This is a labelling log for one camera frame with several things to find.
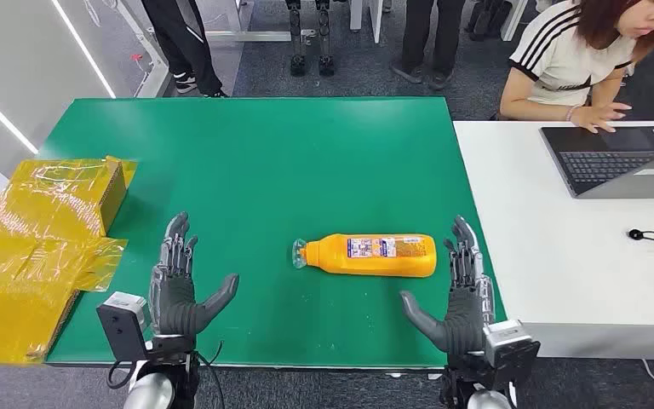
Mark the person's right hand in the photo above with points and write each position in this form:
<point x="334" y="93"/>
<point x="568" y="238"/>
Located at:
<point x="600" y="115"/>

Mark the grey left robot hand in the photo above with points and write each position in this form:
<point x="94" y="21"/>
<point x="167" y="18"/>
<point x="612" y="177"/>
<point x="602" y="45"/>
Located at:
<point x="172" y="299"/>

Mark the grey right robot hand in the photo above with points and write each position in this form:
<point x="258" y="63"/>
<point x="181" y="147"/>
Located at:
<point x="465" y="324"/>

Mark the orange plastic bottle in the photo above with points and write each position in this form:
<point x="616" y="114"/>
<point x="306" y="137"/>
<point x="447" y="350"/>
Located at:
<point x="372" y="264"/>

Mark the dark grey laptop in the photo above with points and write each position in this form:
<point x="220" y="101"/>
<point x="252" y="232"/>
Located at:
<point x="603" y="164"/>

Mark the seated person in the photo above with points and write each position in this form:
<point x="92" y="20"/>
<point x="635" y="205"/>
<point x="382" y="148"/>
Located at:
<point x="558" y="62"/>

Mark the white desk leg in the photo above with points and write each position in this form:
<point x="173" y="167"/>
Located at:
<point x="513" y="20"/>

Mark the yellow taped cardboard box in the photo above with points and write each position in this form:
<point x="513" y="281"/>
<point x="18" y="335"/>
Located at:
<point x="22" y="254"/>

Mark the standing person with dark shoes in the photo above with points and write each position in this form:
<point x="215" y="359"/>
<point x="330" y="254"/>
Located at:
<point x="434" y="34"/>

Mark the white desk side panel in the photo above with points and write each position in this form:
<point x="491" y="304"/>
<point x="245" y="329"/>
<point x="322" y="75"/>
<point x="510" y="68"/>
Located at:
<point x="373" y="20"/>

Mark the standing person with striped trousers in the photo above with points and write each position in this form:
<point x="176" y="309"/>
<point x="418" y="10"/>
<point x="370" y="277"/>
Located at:
<point x="189" y="39"/>

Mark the black robot leg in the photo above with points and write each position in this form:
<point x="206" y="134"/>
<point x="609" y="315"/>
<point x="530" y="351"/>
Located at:
<point x="325" y="45"/>
<point x="297" y="45"/>

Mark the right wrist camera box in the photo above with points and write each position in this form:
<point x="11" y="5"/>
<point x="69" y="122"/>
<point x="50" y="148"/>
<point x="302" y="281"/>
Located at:
<point x="510" y="353"/>

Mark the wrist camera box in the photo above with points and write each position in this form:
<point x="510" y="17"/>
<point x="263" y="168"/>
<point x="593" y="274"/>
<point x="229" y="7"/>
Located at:
<point x="510" y="353"/>
<point x="121" y="330"/>

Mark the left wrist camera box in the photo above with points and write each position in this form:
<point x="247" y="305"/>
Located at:
<point x="121" y="330"/>

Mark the white slanted rail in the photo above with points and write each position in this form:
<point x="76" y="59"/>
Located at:
<point x="152" y="62"/>

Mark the white desk frame bar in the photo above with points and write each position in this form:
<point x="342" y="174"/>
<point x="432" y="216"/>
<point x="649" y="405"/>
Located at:
<point x="259" y="36"/>

